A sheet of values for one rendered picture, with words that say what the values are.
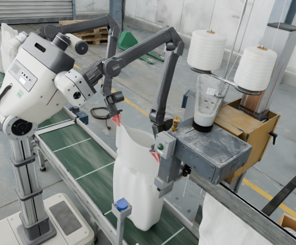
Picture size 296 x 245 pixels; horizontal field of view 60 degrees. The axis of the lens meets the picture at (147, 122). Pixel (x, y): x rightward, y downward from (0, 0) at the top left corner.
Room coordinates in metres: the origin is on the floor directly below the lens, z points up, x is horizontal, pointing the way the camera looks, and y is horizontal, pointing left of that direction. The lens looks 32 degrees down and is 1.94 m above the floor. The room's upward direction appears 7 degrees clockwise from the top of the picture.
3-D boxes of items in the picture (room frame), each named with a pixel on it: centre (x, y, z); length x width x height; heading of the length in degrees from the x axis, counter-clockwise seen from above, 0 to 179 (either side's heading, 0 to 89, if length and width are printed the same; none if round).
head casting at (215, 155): (0.91, -0.27, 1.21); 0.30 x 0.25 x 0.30; 45
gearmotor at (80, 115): (2.51, 0.82, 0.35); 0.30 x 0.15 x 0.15; 45
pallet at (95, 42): (6.69, 1.78, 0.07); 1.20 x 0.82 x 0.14; 133
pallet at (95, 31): (6.66, 1.78, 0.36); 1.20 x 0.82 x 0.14; 131
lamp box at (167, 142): (0.89, -0.08, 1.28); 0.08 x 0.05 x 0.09; 45
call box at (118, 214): (0.91, 0.08, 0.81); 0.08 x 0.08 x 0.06; 45
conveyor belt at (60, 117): (2.97, 1.73, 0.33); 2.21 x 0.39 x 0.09; 45
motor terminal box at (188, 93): (1.40, -0.24, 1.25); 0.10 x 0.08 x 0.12; 160
